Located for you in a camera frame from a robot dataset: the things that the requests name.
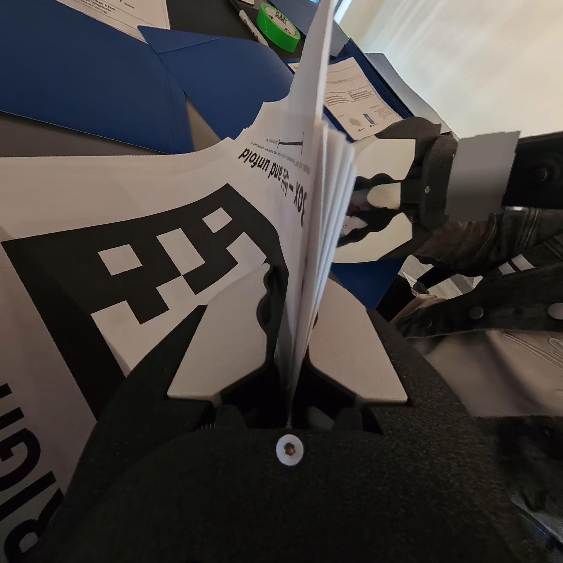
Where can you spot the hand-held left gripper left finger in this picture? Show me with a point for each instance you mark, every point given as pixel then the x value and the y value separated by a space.
pixel 220 343

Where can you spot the black and white marker pen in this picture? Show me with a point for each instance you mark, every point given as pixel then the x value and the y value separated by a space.
pixel 253 28

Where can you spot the thin bundle of paper pages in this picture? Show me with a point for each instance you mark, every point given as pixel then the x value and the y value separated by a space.
pixel 316 176

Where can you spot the open blue paper folder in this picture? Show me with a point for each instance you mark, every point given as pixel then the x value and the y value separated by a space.
pixel 79 79

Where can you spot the green tape roll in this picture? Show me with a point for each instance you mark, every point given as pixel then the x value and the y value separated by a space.
pixel 277 22

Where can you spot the person's pale shirt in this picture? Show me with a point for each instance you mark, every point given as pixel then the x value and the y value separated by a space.
pixel 497 374

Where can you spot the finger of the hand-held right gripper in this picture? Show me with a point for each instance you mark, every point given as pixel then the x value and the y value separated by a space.
pixel 378 244
pixel 387 154

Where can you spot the white printed document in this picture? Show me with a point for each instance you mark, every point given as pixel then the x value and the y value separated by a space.
pixel 123 11

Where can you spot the stack of printed marker sheets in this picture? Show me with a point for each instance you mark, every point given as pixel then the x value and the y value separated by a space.
pixel 132 189

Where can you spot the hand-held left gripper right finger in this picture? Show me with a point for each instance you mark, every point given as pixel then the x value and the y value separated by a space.
pixel 352 352

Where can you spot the blue cardboard sheets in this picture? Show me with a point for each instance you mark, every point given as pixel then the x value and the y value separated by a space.
pixel 206 123

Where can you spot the white instruction leaflet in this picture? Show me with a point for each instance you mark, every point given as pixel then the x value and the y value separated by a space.
pixel 356 96

